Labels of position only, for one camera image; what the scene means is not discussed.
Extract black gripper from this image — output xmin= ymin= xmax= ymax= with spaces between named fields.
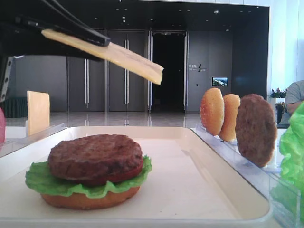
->
xmin=0 ymin=0 xmax=110 ymax=61

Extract yellow cheese slice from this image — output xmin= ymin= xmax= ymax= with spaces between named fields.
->
xmin=41 ymin=29 xmax=163 ymax=85

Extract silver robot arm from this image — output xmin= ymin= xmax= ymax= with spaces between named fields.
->
xmin=0 ymin=0 xmax=110 ymax=101

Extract orange cheese slice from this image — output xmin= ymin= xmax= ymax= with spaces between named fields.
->
xmin=27 ymin=91 xmax=50 ymax=135

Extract red tomato slice standing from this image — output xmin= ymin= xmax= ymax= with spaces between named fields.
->
xmin=0 ymin=108 xmax=6 ymax=143

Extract brown meat patty on stack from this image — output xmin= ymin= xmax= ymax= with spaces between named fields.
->
xmin=48 ymin=134 xmax=143 ymax=182

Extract green lettuce leaf on stack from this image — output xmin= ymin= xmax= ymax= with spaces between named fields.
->
xmin=25 ymin=155 xmax=152 ymax=199

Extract tomato slice in stack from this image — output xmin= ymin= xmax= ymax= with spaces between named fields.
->
xmin=80 ymin=161 xmax=144 ymax=187

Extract standing brown meat patty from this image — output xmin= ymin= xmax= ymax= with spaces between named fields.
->
xmin=235 ymin=94 xmax=277 ymax=168

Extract standing green lettuce leaf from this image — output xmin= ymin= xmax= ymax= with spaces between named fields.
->
xmin=271 ymin=104 xmax=304 ymax=220

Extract dark double doors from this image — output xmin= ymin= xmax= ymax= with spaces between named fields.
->
xmin=67 ymin=30 xmax=185 ymax=112

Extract bun half outer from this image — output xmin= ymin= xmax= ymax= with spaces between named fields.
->
xmin=200 ymin=88 xmax=224 ymax=135

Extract bun half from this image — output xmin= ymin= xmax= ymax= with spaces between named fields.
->
xmin=200 ymin=88 xmax=224 ymax=135
xmin=219 ymin=94 xmax=240 ymax=142

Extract bottom bun in stack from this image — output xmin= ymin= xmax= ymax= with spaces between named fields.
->
xmin=41 ymin=187 xmax=140 ymax=210

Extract bun half inner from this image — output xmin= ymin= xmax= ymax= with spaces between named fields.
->
xmin=219 ymin=94 xmax=240 ymax=142

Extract cream rectangular tray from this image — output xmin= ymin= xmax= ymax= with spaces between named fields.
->
xmin=0 ymin=126 xmax=276 ymax=228

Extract flower planter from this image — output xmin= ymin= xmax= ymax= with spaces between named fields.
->
xmin=270 ymin=88 xmax=287 ymax=124

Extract person in grey shirt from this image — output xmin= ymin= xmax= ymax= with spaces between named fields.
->
xmin=280 ymin=80 xmax=304 ymax=124

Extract left long clear rail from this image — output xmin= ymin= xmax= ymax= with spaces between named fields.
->
xmin=0 ymin=123 xmax=66 ymax=158

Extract long clear rail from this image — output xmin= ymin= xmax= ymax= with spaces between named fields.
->
xmin=0 ymin=123 xmax=66 ymax=158
xmin=193 ymin=125 xmax=304 ymax=228

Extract wall screen display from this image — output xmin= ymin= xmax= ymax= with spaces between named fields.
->
xmin=212 ymin=77 xmax=228 ymax=87

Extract right long clear rail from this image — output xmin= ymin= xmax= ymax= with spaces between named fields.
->
xmin=193 ymin=125 xmax=304 ymax=228

